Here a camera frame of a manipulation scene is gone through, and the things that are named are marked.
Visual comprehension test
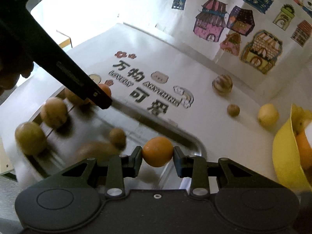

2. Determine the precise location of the yellow fruit in bowl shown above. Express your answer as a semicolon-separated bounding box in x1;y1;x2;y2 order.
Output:
294;118;311;135

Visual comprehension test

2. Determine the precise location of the yellow plastic bowl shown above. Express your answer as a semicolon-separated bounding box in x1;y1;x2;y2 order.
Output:
272;104;311;192

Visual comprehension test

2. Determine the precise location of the brown kiwi fruit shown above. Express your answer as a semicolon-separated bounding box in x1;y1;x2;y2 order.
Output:
15;121;48;155
40;97;68;129

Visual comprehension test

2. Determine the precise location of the yellow lemon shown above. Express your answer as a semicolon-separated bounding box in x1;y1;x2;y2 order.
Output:
258;104;279;128

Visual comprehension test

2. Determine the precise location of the orange fruit in bowl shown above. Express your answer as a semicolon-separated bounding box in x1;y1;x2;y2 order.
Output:
296;131;311;170

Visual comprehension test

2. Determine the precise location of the white foam box yellow tape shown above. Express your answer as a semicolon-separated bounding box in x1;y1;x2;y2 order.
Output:
56;30;73;50

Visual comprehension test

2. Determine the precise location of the dark metal tray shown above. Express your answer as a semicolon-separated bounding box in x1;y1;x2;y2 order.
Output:
18;88;207;188

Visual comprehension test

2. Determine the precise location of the small orange tangerine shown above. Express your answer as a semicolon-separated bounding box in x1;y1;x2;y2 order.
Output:
98;83;112;98
142;136;174;168

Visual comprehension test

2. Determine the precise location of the white printed table mat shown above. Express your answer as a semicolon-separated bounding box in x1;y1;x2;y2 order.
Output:
0;23;293;191

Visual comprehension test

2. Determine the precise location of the person left hand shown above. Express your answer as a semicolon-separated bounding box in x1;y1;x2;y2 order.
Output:
1;61;34;95

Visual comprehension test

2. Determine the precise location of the house drawings paper poster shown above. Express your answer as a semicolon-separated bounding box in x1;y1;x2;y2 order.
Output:
157;0;311;81

